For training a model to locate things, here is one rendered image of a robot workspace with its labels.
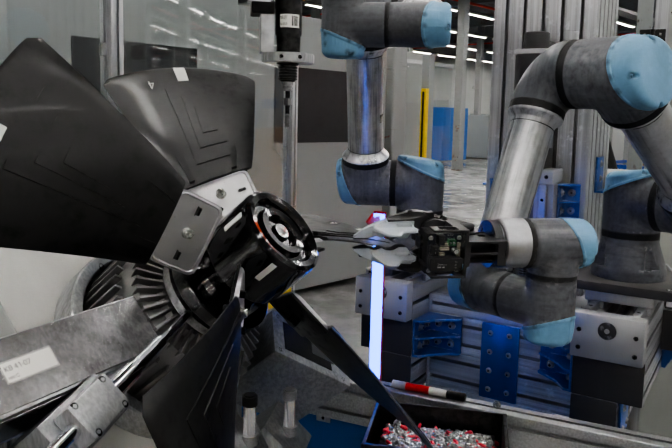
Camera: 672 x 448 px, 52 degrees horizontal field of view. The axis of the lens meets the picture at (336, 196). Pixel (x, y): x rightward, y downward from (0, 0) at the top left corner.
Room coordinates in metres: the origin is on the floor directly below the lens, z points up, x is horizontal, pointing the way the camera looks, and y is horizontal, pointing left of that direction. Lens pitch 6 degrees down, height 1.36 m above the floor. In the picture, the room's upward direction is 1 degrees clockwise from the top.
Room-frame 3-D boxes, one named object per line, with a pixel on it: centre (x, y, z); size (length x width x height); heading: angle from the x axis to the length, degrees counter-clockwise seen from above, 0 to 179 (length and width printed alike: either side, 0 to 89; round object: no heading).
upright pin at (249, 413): (0.81, 0.10, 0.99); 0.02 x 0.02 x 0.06
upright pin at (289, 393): (0.89, 0.06, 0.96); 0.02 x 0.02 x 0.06
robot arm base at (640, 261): (1.45, -0.63, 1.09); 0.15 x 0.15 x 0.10
